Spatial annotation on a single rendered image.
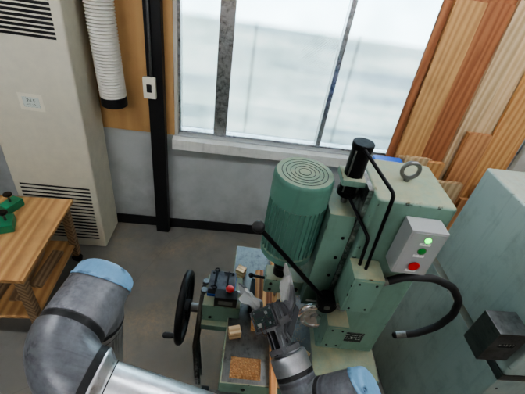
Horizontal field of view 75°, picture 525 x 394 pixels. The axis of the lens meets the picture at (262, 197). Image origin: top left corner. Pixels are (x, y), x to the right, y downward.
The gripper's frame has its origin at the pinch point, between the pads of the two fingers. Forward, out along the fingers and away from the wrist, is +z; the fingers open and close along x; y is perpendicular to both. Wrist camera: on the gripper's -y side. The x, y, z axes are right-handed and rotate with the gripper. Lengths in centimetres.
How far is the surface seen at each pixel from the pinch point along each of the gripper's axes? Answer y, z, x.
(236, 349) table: -21.8, -17.2, 30.0
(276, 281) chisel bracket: -29.2, -1.1, 10.7
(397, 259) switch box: -18.0, -9.2, -30.9
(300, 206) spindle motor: -4.6, 12.6, -15.4
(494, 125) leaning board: -178, 48, -107
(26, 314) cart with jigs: -34, 35, 163
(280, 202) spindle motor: -4.0, 16.0, -10.8
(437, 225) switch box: -17.9, -5.1, -44.0
